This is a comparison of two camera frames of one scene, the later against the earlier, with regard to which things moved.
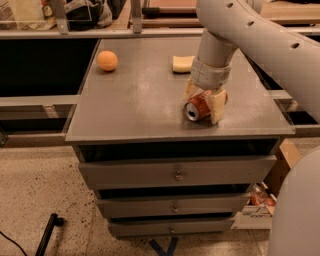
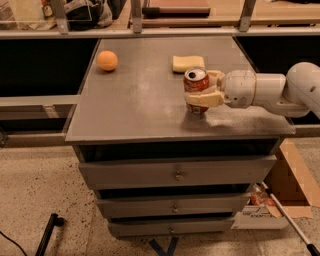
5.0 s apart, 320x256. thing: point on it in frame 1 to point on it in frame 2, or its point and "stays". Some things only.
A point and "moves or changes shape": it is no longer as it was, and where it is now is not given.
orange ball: x=107 y=60 stays
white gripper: x=209 y=76 to x=238 y=88
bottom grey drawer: x=152 y=228 stays
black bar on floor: x=54 y=220 stays
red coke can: x=197 y=108 moves or changes shape
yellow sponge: x=182 y=64 stays
